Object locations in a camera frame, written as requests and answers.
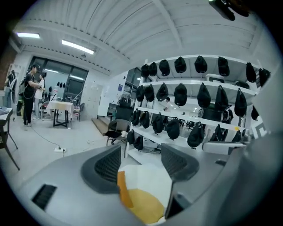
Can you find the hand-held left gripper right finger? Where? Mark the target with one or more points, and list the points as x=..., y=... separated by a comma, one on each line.
x=177, y=163

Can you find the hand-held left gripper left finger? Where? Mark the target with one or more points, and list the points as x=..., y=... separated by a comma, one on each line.
x=104, y=170

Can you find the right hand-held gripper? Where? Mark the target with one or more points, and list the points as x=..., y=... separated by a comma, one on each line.
x=221, y=146

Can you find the white egg-shaped floor mat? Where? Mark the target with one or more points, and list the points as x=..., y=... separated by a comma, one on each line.
x=146, y=176

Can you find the white shelf rack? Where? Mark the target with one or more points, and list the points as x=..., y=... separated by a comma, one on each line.
x=143, y=157

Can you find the white crumpled cloth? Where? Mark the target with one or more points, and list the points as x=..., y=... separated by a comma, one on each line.
x=123, y=133

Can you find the wooden step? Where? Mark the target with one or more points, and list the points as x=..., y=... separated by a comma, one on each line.
x=100, y=126

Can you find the dark round chair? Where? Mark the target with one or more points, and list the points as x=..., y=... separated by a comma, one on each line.
x=118, y=124

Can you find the white power strip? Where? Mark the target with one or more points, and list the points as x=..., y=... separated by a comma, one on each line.
x=59, y=150

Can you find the black high-back chair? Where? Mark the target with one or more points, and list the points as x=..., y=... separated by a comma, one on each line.
x=123, y=113

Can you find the rows of black caps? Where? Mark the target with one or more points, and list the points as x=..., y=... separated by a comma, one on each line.
x=180, y=95

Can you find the white locker cabinet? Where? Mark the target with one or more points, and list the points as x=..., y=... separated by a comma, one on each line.
x=95, y=99

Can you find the table with white cloth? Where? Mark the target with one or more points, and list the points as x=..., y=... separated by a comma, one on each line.
x=59, y=106

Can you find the glass door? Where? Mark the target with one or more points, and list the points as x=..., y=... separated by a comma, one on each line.
x=132, y=83

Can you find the large dark window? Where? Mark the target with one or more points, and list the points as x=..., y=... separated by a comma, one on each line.
x=59, y=75

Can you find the black leg table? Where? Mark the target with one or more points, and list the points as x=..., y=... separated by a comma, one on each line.
x=5, y=111

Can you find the ceiling tube light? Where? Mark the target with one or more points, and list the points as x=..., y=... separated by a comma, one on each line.
x=28, y=35
x=77, y=46

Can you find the blue wall poster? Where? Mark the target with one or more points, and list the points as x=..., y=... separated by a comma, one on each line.
x=120, y=87

